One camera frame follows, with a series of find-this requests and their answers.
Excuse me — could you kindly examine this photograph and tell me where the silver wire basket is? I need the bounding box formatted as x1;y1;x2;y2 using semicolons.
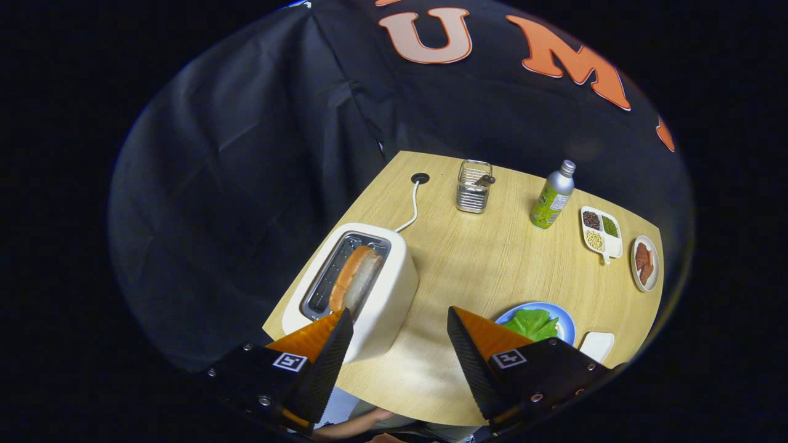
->
456;160;494;214

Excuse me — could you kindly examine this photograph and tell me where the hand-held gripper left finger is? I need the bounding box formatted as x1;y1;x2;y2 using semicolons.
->
206;308;355;431

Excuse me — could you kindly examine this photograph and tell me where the green lettuce leaf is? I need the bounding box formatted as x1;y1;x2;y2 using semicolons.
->
504;309;560;343

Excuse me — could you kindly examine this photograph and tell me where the toasted bread slice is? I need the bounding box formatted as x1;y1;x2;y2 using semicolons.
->
329;245;384;313

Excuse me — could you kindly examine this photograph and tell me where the blue round plate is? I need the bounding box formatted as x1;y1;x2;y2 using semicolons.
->
494;301;576;346

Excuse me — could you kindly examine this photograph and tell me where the black backdrop cloth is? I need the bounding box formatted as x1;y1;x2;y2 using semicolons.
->
108;0;696;376

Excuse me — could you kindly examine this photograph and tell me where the silver bottle green label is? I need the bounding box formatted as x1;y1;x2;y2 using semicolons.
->
530;160;576;230

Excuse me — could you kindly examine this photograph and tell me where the white oval plate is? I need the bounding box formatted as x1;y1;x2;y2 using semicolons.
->
630;236;660;292

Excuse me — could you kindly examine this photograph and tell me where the small white square plate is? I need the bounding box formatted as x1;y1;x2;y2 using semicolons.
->
579;332;615;364

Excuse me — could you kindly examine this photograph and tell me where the cream white toaster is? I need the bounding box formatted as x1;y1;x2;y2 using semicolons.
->
281;222;419;364

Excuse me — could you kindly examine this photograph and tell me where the white divided dish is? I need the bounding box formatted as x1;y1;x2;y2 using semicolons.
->
581;206;624;265

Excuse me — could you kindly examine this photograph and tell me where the white toaster cable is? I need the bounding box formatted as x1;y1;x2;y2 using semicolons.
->
394;180;420;233

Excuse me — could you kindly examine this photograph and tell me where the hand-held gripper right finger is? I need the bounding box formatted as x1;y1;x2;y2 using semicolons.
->
447;306;616;425

